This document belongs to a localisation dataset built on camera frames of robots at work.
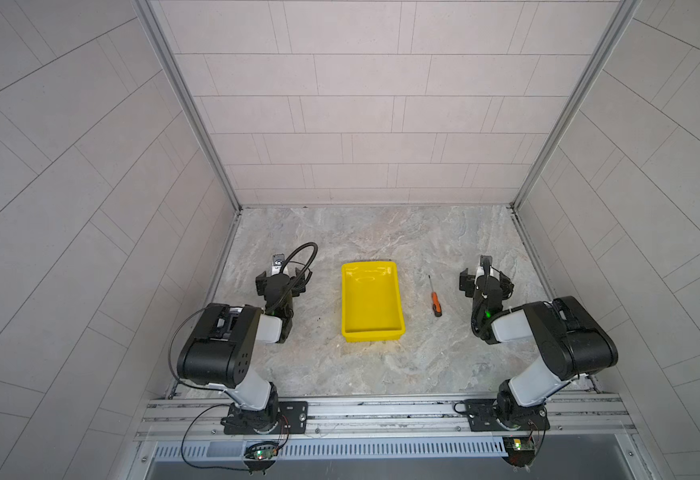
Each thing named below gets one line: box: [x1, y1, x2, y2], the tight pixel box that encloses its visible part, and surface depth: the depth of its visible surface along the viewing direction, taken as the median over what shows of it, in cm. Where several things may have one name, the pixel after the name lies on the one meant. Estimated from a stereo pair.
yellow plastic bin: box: [341, 261, 406, 343], surface depth 91 cm
